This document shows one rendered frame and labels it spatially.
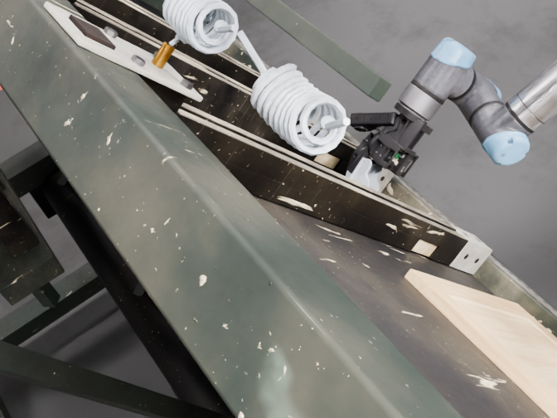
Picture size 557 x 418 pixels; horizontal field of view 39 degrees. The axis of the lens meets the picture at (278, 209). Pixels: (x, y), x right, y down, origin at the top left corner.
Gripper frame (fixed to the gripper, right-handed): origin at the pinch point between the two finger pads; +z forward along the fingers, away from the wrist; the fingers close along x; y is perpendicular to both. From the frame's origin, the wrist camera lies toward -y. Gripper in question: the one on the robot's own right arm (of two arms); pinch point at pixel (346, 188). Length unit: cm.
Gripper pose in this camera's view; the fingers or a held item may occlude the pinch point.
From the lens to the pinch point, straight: 157.2
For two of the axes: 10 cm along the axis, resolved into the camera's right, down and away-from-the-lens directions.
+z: -5.6, 7.9, 2.3
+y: 5.4, 5.7, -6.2
